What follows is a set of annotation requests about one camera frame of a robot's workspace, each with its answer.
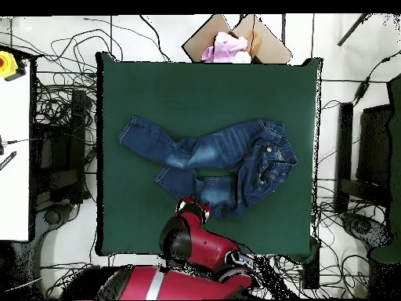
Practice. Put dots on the blue denim jeans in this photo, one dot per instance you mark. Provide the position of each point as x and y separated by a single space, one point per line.
235 150

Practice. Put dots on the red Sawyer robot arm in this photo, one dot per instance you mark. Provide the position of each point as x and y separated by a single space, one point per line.
206 247

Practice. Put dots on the dark green table cloth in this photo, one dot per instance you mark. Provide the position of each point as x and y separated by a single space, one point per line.
188 87

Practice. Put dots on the black stand beside table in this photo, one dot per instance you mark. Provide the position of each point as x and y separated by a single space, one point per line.
310 276

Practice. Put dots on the black equipment rack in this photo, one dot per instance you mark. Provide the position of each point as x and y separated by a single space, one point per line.
78 125

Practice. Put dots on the pink cloth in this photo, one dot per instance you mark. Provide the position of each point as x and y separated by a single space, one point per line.
225 47

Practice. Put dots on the brown cardboard box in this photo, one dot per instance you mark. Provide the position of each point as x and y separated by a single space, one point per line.
200 40

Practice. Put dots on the white table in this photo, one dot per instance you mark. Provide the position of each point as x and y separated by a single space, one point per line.
14 188

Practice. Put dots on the yellow emergency stop button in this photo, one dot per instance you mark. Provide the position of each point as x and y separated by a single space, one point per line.
7 64

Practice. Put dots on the black rod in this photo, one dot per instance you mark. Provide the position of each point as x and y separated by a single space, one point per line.
351 30

